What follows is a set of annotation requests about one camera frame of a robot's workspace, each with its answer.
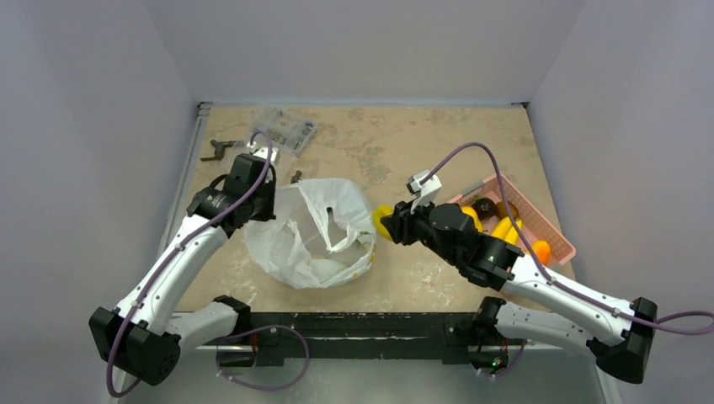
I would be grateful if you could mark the clear plastic screw box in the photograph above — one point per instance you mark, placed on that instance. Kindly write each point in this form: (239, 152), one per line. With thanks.
(289, 131)

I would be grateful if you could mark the orange fake fruit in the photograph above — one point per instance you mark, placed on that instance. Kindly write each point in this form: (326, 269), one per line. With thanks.
(542, 250)

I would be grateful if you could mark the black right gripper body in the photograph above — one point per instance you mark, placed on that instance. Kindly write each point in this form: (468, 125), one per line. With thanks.
(400, 222)

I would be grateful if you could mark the yellow green fake starfruit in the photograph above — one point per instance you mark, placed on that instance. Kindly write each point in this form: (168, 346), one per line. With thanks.
(378, 214)

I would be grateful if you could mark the brown fake kiwi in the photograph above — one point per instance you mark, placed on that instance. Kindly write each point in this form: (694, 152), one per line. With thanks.
(503, 209)

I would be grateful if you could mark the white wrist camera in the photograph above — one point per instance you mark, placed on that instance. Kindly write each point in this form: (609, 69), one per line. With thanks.
(424, 187)
(267, 153)

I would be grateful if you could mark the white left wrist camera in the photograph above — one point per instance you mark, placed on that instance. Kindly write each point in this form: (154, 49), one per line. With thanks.
(267, 153)

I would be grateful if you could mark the dark purple fake fruit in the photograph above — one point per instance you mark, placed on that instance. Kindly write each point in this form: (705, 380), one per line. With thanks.
(485, 208)

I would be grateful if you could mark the small black handled hammer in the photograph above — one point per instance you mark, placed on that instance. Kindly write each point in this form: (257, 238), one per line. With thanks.
(296, 177)

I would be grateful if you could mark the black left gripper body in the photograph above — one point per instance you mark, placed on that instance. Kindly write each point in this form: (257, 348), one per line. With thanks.
(263, 201)

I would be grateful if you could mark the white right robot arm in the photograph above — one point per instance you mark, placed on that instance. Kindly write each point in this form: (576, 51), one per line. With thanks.
(622, 338)

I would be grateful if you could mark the pink plastic basket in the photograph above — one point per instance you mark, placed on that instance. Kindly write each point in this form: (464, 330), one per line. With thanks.
(535, 225)

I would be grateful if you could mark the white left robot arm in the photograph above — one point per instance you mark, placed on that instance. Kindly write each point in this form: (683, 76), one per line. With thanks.
(138, 335)

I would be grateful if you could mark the dark metal clamp tool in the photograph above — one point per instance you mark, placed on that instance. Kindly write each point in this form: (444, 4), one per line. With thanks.
(220, 148)

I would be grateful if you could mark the white plastic bag lemon print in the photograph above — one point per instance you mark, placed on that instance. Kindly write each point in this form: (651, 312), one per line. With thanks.
(322, 235)

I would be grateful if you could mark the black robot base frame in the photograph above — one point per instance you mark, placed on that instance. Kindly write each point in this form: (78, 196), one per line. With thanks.
(451, 338)

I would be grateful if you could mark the yellow fake lemon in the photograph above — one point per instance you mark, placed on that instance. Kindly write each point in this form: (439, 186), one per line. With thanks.
(468, 210)

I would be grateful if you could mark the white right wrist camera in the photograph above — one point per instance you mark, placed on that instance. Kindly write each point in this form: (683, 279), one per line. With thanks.
(424, 187)

